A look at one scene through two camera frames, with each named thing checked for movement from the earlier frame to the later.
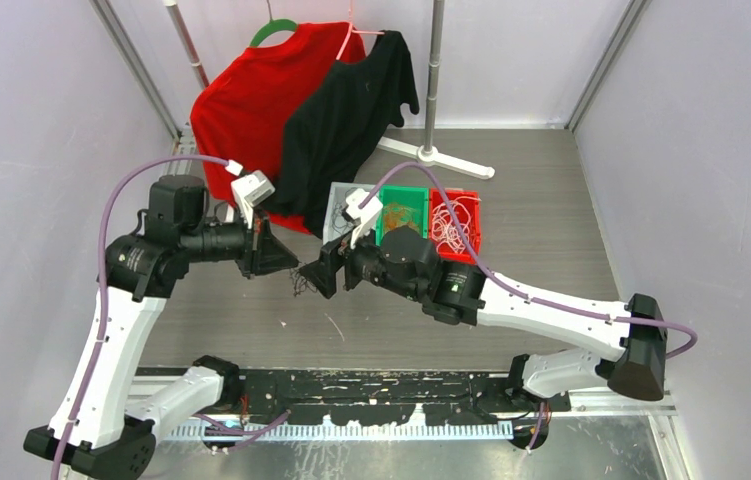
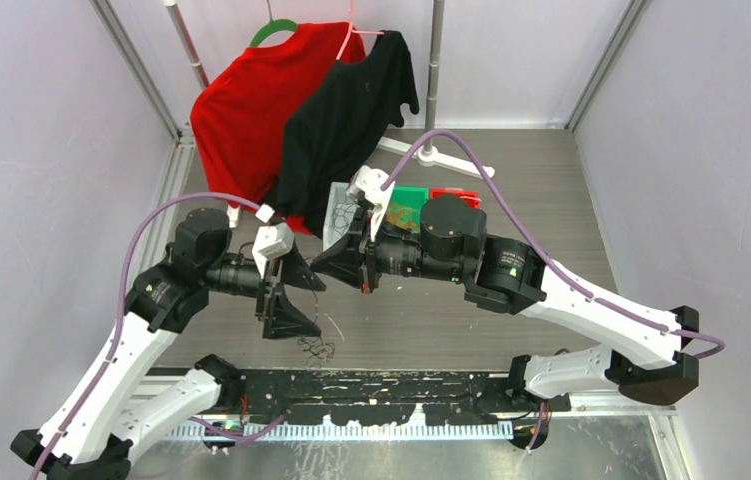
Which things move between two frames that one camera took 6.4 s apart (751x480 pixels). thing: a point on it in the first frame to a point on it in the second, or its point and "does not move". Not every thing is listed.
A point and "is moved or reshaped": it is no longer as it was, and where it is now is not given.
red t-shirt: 241,109 does not move
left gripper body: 250,265 to 269,295
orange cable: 396,215 does not move
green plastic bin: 400,206 does not move
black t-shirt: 339,124 does not move
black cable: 299,282 is moved or reshaped
